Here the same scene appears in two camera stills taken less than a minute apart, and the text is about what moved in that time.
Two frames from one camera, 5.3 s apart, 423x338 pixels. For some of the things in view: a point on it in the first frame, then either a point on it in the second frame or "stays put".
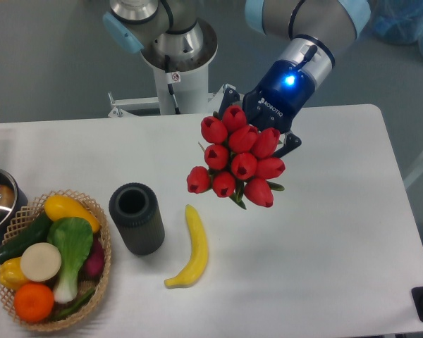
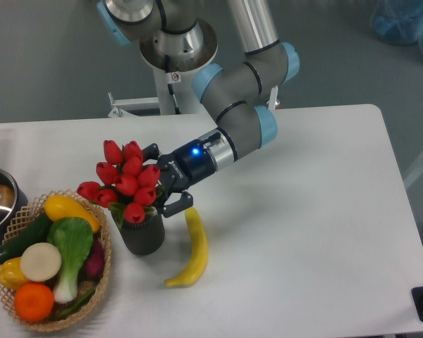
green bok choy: [73, 236] stays put
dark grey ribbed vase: [135, 207] stays put
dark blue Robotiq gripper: [285, 87] -> [187, 163]
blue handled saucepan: [3, 196] stays put
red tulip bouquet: [238, 157] -> [124, 183]
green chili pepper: [77, 306] stays put
